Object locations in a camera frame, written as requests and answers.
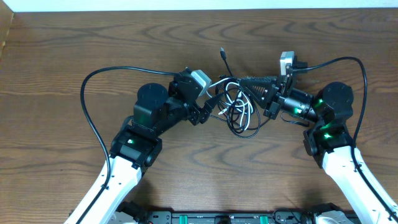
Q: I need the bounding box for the thin black cable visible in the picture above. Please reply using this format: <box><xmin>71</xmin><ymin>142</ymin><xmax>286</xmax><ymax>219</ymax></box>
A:
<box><xmin>210</xmin><ymin>74</ymin><xmax>310</xmax><ymax>130</ymax></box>

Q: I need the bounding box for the thick black USB cable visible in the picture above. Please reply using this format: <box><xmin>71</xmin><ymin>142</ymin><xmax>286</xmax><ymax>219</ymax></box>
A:
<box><xmin>214</xmin><ymin>47</ymin><xmax>261</xmax><ymax>139</ymax></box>

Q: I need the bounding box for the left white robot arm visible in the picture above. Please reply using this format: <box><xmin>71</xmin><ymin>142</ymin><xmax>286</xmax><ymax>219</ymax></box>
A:
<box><xmin>66</xmin><ymin>68</ymin><xmax>221</xmax><ymax>223</ymax></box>

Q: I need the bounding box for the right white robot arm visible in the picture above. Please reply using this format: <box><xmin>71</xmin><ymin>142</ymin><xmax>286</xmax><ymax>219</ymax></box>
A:
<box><xmin>239</xmin><ymin>74</ymin><xmax>397</xmax><ymax>223</ymax></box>

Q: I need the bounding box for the cardboard side panel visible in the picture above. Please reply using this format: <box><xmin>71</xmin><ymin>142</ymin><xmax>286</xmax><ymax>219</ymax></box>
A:
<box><xmin>0</xmin><ymin>0</ymin><xmax>14</xmax><ymax>55</ymax></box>

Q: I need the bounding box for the white USB cable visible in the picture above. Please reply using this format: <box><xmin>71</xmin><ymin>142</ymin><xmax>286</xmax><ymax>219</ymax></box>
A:
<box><xmin>206</xmin><ymin>77</ymin><xmax>254</xmax><ymax>131</ymax></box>

